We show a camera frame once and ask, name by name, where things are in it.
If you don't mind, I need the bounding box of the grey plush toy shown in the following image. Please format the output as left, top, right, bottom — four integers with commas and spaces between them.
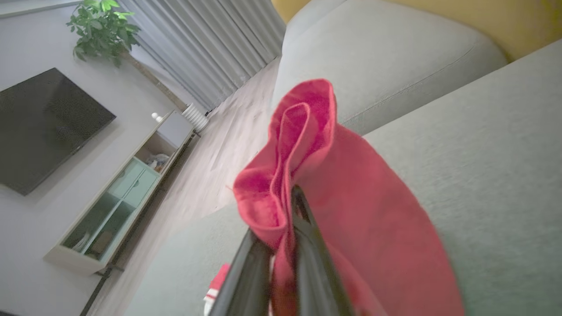
147, 154, 170, 172

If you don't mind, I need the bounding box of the white and mint TV cabinet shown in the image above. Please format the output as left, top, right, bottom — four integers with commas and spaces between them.
43, 110, 196, 276

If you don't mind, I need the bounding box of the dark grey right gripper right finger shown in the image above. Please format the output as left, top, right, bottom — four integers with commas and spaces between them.
291, 185, 356, 316

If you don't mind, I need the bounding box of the large grey sofa seat cushion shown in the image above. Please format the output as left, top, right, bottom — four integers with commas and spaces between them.
123, 39, 562, 316

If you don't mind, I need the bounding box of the red jersey with striped trim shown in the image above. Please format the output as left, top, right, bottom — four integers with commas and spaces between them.
204, 79, 466, 316

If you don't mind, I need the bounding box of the white ribbed plant pot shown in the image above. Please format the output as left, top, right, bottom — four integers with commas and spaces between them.
182, 103, 210, 133

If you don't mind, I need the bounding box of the green potted tree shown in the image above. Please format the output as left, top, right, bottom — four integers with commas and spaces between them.
67, 0, 189, 110

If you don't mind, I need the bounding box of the grey pleated curtain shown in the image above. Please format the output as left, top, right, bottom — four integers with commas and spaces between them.
119, 0, 287, 111

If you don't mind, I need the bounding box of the black wall television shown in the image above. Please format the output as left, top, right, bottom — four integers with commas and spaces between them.
0, 67, 117, 196

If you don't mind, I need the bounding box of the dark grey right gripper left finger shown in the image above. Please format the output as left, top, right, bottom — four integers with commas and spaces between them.
209, 228, 275, 316

